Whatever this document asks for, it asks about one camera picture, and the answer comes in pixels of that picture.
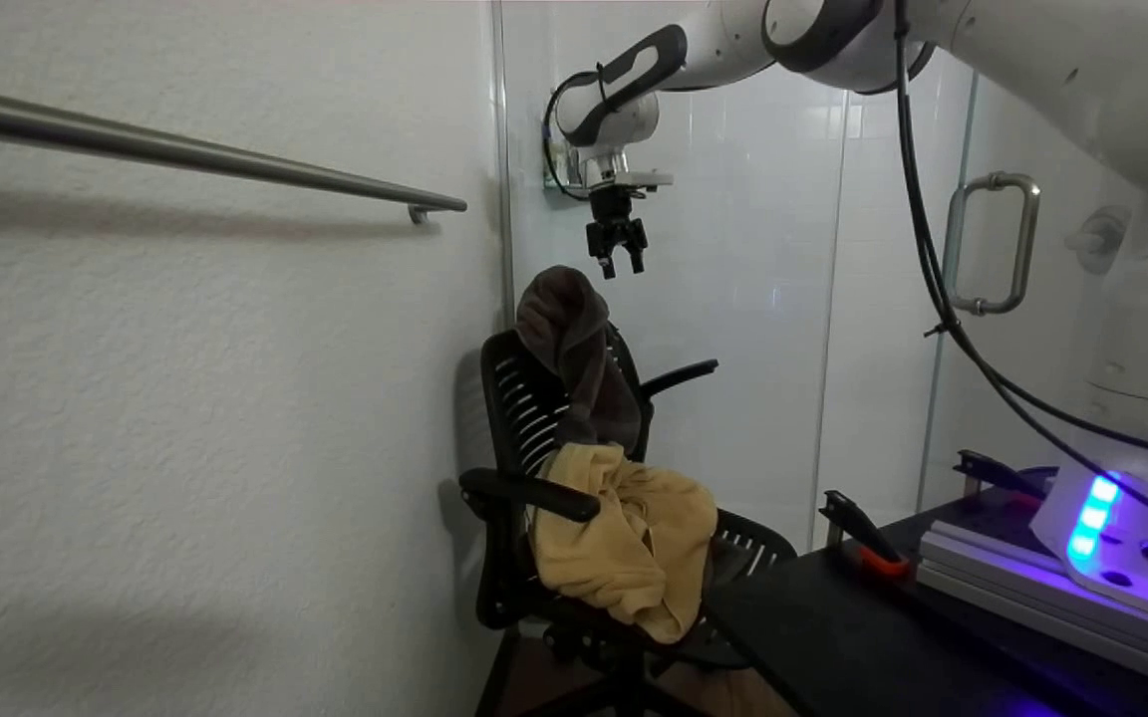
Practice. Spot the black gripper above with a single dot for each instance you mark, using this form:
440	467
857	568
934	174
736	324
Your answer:
615	219

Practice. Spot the grey-brown towel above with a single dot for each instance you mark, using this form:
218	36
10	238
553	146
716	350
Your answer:
576	345

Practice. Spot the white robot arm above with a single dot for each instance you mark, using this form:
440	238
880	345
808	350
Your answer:
1104	82

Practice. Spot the black office chair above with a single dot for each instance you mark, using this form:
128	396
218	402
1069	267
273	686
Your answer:
528	410

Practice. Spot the yellow towel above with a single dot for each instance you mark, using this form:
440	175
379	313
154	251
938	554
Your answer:
627	539

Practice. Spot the metal towel bar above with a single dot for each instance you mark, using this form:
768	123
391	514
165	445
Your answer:
202	153

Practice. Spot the glass door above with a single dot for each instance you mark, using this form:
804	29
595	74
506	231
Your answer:
999	385

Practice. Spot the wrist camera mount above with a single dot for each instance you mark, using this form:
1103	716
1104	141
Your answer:
615	170

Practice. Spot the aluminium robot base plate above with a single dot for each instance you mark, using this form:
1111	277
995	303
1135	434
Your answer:
1054	589

